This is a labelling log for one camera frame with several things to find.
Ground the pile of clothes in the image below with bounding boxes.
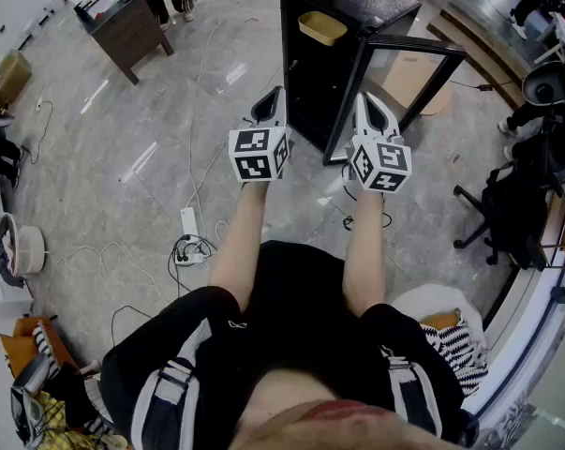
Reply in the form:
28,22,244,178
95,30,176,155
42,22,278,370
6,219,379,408
0,315,128,450

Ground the white round seat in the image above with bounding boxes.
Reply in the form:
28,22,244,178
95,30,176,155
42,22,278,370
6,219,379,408
389,282,488,346

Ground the black round bin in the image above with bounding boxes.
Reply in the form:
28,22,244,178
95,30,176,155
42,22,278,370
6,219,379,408
521,60,565,108

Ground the flat cardboard sheet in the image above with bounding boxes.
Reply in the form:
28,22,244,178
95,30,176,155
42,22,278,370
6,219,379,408
379,53,453,117

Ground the tan oval paper container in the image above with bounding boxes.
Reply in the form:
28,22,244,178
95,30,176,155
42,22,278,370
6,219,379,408
297,10,349,48

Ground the person's right forearm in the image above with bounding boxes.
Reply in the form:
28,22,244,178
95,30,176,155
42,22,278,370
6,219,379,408
341,189,389,319

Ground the person's left forearm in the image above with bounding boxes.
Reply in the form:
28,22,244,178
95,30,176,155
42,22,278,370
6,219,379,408
207,180,270,314

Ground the black white striped cushion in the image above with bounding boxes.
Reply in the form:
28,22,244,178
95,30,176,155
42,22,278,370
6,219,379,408
419,315,490,398

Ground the black mini fridge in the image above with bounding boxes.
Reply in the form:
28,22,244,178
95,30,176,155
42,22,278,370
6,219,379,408
278,0,468,167

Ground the person's black shirt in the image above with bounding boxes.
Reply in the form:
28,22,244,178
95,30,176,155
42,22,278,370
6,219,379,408
98,239,466,450

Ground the dark wooden desk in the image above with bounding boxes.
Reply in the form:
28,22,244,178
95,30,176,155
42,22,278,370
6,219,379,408
72,0,176,86

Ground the white cable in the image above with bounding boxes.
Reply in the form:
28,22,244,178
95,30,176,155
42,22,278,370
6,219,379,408
186,16,245,241

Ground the round white basket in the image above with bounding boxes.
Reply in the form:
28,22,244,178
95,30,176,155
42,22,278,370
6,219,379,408
0,212,48,278

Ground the black cable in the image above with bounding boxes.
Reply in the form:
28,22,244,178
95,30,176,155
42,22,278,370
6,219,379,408
27,99,54,166

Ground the black office chair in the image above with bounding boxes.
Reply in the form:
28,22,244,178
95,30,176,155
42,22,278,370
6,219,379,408
452,134,565,272

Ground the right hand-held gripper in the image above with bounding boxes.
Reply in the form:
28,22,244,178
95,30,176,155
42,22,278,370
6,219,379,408
349,91,414,194

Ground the brown cardboard box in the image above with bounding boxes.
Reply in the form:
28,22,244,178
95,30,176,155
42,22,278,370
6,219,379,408
0,48,33,105

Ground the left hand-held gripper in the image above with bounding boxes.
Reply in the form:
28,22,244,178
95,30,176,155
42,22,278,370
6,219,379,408
228,85,293,185

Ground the white power strip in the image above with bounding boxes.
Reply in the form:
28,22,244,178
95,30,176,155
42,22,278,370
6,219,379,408
173,249,206,266
179,205,201,239

